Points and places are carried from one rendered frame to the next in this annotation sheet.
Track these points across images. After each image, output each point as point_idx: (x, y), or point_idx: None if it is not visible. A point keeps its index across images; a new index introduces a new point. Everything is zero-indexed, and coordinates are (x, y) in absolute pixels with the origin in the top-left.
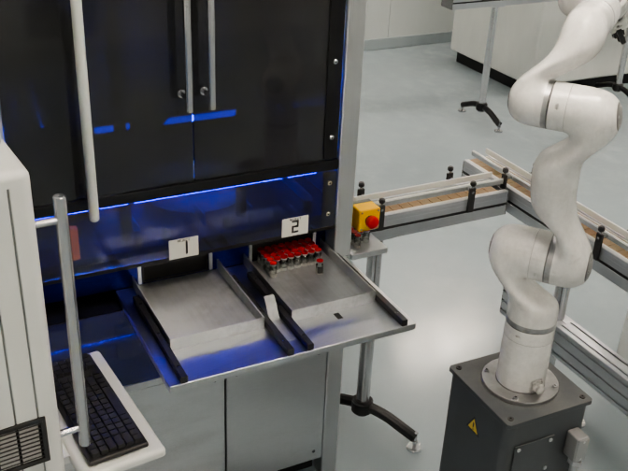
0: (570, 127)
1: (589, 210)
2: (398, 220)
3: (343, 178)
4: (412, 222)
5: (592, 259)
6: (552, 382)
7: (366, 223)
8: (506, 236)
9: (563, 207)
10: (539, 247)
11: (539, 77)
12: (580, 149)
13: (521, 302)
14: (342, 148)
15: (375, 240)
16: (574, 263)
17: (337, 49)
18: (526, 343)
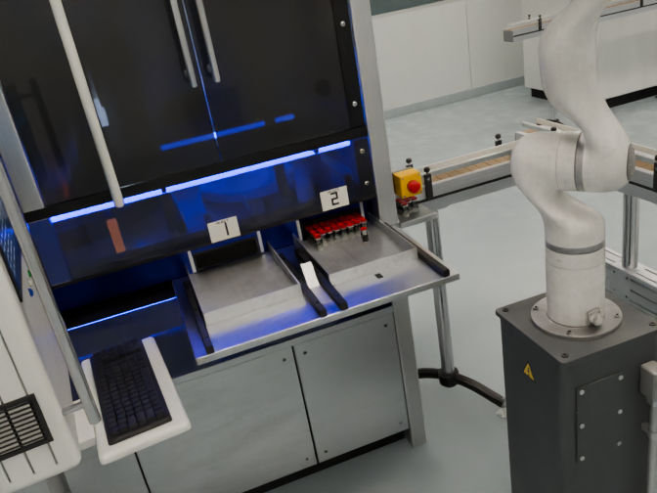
0: None
1: (644, 148)
2: (448, 188)
3: (375, 145)
4: (463, 189)
5: (633, 152)
6: (614, 312)
7: (408, 189)
8: (526, 145)
9: (583, 88)
10: (565, 147)
11: None
12: (587, 0)
13: (556, 218)
14: (368, 113)
15: (424, 208)
16: (608, 156)
17: (342, 10)
18: (571, 266)
